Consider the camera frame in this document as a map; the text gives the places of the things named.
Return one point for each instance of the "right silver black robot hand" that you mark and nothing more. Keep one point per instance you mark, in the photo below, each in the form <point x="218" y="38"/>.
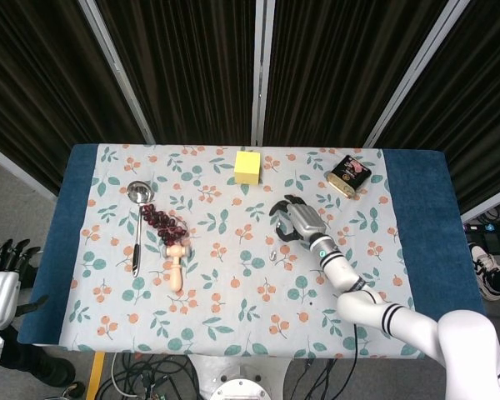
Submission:
<point x="308" y="221"/>

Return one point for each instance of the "metal bolt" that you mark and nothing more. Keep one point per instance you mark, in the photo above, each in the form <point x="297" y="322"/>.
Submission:
<point x="273" y="255"/>

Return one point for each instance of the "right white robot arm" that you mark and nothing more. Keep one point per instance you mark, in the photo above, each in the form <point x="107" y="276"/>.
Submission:
<point x="341" y="271"/>

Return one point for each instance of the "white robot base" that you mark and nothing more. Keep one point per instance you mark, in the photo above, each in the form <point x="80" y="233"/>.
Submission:
<point x="241" y="375"/>

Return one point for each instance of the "black gold tin can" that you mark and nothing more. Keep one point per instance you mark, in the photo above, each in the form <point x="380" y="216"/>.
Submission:
<point x="350" y="173"/>

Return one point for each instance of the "yellow cube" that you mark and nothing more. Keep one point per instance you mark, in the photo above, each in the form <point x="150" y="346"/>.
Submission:
<point x="248" y="166"/>

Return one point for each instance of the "blue table cover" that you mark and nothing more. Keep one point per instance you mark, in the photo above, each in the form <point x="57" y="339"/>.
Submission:
<point x="421" y="208"/>

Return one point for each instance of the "floral print tablecloth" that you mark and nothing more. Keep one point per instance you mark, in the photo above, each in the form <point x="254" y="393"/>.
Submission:
<point x="233" y="308"/>

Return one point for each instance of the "wooden toy hammer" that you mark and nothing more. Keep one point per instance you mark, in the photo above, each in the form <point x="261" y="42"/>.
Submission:
<point x="176" y="271"/>

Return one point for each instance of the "dark red grape bunch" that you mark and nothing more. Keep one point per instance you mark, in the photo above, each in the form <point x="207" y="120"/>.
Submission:
<point x="164" y="225"/>

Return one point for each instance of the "dark pleated curtain panel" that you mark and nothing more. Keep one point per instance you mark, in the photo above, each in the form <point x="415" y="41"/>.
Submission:
<point x="475" y="104"/>
<point x="37" y="83"/>
<point x="183" y="71"/>
<point x="337" y="71"/>

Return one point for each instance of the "white black sneaker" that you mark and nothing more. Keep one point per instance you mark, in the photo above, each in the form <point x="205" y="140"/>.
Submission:
<point x="483" y="266"/>

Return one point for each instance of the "aluminium partition post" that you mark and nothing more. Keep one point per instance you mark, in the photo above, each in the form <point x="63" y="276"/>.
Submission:
<point x="116" y="71"/>
<point x="416" y="71"/>
<point x="261" y="62"/>
<point x="489" y="207"/>
<point x="16" y="166"/>

